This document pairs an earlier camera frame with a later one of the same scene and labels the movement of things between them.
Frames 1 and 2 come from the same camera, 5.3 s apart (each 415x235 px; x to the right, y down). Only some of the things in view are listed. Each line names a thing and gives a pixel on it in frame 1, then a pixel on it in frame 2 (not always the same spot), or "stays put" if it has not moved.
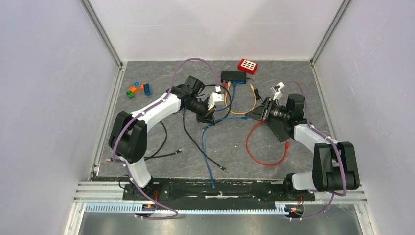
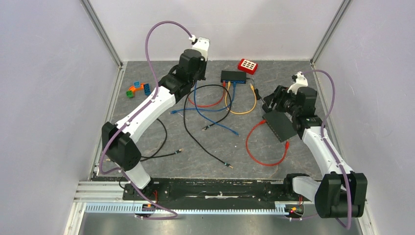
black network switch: x=233 y=77 stays put
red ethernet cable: x=287 y=145 stays put
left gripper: x=207 y=116 -> x=203 y=63
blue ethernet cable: x=243 y=117 -> x=206 y=118
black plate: x=280 y=128 stays put
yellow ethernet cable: x=225 y=97 stays put
